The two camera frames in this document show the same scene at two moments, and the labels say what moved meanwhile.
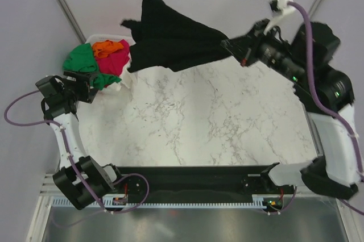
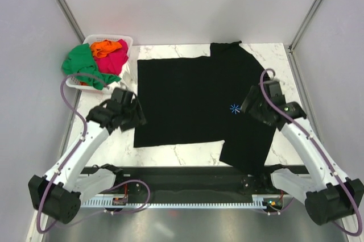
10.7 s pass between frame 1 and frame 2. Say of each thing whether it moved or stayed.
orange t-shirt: stayed
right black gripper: moved
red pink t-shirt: stayed
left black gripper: moved
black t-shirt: moved
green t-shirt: stayed
